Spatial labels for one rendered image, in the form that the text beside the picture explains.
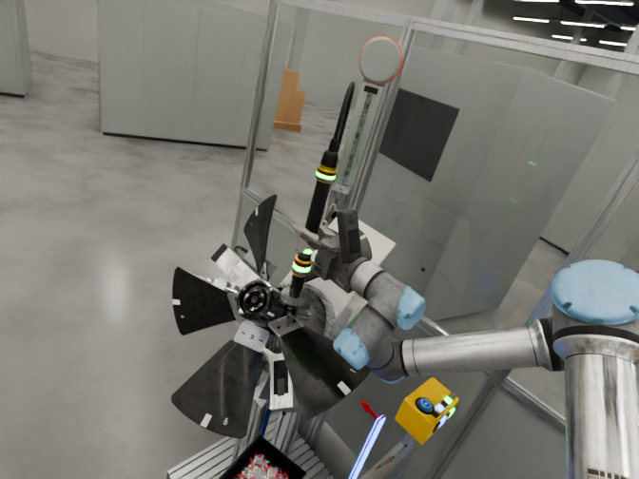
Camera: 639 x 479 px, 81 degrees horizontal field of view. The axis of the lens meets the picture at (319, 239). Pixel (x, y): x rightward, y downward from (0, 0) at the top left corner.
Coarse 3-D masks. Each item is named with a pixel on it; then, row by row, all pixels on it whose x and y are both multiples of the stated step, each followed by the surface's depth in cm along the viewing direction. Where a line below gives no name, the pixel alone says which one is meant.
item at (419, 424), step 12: (432, 384) 114; (408, 396) 108; (420, 396) 109; (432, 396) 110; (444, 396) 111; (456, 396) 112; (408, 408) 106; (444, 408) 107; (396, 420) 110; (408, 420) 107; (420, 420) 104; (432, 420) 102; (420, 432) 104; (432, 432) 106; (420, 444) 105
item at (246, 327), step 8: (240, 328) 106; (248, 328) 107; (256, 328) 108; (240, 336) 106; (248, 336) 107; (256, 336) 108; (264, 336) 109; (248, 344) 107; (256, 344) 108; (264, 344) 109
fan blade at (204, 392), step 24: (216, 360) 103; (240, 360) 105; (192, 384) 102; (216, 384) 102; (240, 384) 104; (192, 408) 101; (216, 408) 101; (240, 408) 102; (216, 432) 100; (240, 432) 101
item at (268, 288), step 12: (252, 288) 108; (264, 288) 106; (276, 288) 108; (240, 300) 107; (264, 300) 104; (276, 300) 104; (240, 312) 105; (252, 312) 104; (264, 312) 102; (276, 312) 105; (264, 324) 106
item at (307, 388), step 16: (288, 336) 100; (304, 336) 101; (320, 336) 103; (288, 352) 96; (304, 352) 97; (320, 352) 98; (336, 352) 98; (288, 368) 93; (304, 368) 93; (320, 368) 93; (336, 368) 94; (368, 368) 94; (304, 384) 90; (320, 384) 90; (336, 384) 90; (352, 384) 90; (304, 400) 88; (320, 400) 88; (336, 400) 88; (304, 416) 86
